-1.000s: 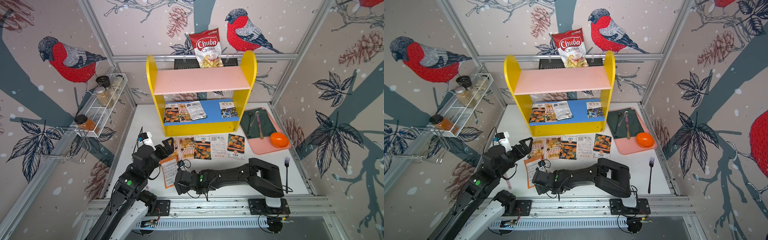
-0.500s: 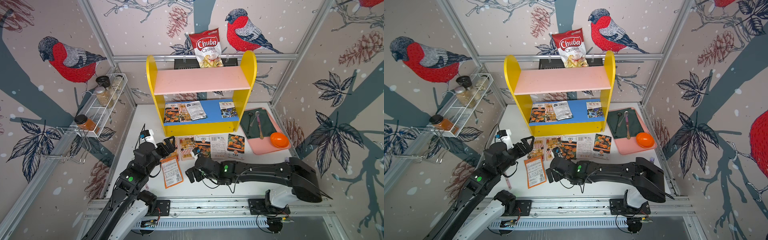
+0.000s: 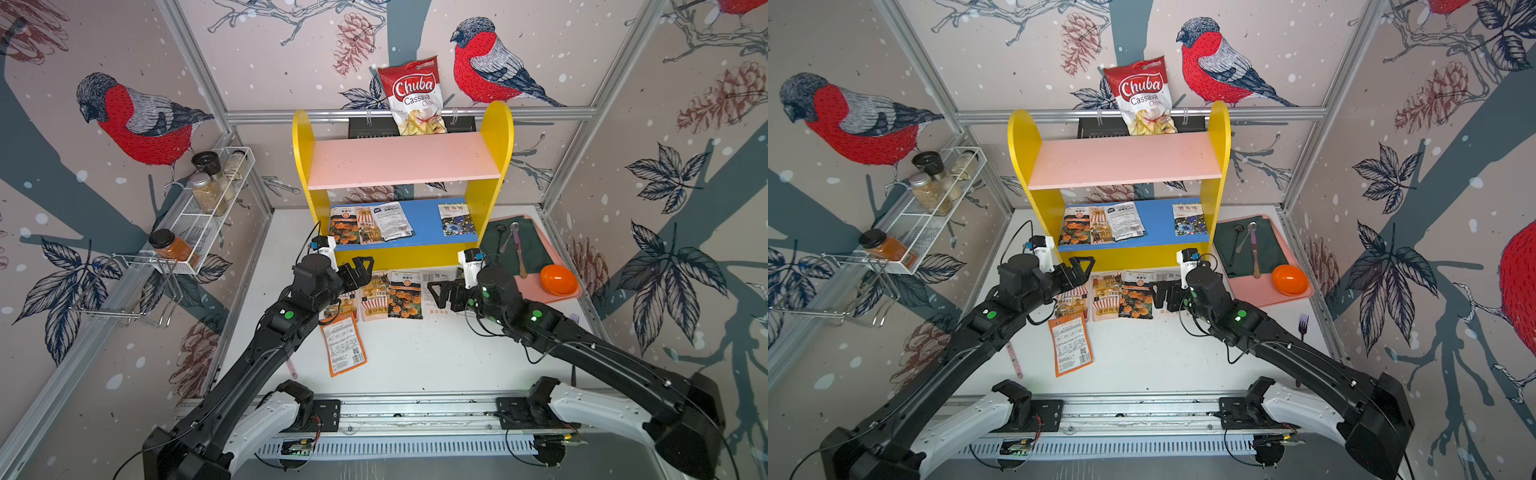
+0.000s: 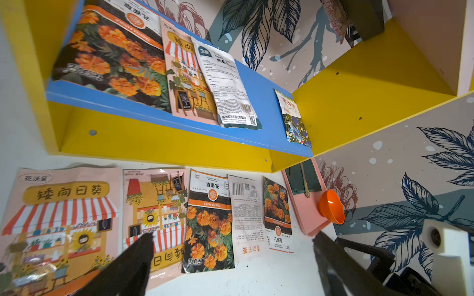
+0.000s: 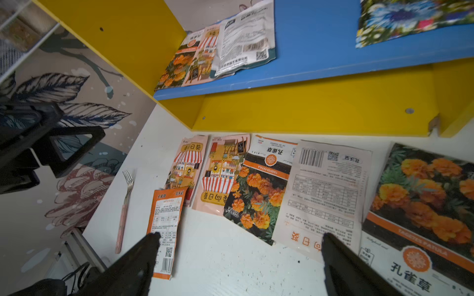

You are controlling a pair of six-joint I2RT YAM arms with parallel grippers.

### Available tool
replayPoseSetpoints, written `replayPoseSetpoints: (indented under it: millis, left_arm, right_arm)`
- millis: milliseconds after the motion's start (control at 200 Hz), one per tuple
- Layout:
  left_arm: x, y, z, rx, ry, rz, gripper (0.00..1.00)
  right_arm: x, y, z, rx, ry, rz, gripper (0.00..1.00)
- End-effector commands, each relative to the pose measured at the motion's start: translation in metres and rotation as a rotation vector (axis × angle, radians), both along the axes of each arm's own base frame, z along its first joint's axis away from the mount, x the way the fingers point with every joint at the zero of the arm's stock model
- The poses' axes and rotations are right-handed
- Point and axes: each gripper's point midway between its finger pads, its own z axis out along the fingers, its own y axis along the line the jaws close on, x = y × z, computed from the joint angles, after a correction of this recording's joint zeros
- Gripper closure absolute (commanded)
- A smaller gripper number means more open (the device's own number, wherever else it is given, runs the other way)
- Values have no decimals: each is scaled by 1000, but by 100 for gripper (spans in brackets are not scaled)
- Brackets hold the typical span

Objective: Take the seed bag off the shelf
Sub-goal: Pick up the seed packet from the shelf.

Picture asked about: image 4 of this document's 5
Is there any black orange marigold seed bag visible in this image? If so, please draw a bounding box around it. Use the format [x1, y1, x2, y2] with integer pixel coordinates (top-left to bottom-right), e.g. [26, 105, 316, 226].
[182, 170, 235, 274]

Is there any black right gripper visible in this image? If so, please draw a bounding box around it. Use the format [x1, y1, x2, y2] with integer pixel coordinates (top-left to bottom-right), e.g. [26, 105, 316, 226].
[335, 237, 443, 296]

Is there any blue flower seed bag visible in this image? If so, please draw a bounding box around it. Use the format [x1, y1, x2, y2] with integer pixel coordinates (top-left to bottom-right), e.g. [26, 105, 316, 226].
[275, 90, 312, 148]

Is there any orange bowl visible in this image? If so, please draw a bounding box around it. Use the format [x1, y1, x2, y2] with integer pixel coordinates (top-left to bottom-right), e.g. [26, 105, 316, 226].
[317, 189, 345, 225]

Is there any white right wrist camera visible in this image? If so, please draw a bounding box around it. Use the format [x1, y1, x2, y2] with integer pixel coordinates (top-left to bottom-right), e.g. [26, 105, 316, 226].
[422, 220, 474, 296]

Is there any white grey seed bag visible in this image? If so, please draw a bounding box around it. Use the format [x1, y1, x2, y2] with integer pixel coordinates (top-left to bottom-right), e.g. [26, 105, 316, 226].
[191, 37, 262, 130]

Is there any dark green cloth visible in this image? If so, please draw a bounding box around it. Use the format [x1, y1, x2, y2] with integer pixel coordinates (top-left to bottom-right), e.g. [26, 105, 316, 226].
[285, 160, 322, 195]

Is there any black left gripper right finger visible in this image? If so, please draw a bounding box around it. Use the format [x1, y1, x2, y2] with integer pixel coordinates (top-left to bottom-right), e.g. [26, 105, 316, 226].
[313, 232, 400, 296]

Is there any red Chuba chips bag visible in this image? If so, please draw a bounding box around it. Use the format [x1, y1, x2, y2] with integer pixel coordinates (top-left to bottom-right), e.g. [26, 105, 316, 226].
[322, 0, 350, 44]

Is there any pink tray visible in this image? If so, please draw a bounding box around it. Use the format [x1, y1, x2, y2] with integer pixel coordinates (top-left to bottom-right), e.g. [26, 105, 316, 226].
[283, 158, 330, 237]

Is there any pink storefront seed bag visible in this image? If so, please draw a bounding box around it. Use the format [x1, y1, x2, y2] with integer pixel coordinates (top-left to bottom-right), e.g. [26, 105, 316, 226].
[1, 167, 122, 296]
[122, 168, 189, 291]
[228, 175, 269, 263]
[160, 18, 218, 125]

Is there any yellow two-tier shelf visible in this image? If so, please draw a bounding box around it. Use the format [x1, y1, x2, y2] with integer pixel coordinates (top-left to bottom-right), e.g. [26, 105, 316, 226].
[1, 1, 456, 173]

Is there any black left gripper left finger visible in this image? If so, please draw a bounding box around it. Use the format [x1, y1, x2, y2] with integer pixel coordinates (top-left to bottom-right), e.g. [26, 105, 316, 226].
[75, 234, 154, 296]

